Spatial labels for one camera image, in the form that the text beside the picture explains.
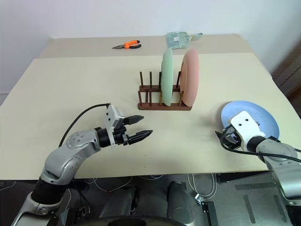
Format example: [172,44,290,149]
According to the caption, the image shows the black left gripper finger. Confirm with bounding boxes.
[128,129,154,145]
[127,115,145,126]

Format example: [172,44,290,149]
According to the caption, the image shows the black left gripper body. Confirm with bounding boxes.
[112,117,130,146]

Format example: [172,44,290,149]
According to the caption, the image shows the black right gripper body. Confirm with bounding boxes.
[222,125,243,149]

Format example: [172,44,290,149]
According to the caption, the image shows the blue plate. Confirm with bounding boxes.
[220,100,281,142]

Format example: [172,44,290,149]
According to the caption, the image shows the wooden dish rack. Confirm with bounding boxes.
[137,71,192,112]

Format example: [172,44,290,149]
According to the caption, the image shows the green plate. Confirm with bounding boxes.
[161,48,175,107]

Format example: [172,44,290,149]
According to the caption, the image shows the pink plate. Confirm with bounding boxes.
[179,48,200,108]

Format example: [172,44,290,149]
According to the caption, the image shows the small metal clamp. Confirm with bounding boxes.
[194,193,206,205]

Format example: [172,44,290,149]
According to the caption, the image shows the black box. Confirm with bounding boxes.
[201,201,219,226]

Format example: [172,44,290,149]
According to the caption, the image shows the dark rounded shape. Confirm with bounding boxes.
[166,181,196,226]

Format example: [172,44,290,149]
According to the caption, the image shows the clear plastic packaging bag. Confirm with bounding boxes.
[165,31,192,50]

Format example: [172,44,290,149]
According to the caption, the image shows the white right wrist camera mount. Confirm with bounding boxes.
[230,110,269,152]

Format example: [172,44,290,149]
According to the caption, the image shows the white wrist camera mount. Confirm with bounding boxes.
[105,104,125,148]
[230,110,269,152]

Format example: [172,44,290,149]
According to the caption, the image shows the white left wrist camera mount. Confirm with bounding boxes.
[105,104,125,148]

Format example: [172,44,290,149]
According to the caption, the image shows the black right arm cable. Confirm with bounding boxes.
[220,138,301,163]

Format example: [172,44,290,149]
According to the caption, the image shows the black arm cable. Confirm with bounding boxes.
[220,138,301,163]
[58,102,111,148]

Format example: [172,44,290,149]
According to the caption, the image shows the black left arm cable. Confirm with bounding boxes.
[58,102,111,148]

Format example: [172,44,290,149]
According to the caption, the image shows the white cable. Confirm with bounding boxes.
[86,174,163,192]
[187,173,217,198]

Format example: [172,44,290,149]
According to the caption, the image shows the orange-handled pliers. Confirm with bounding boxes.
[111,40,143,50]

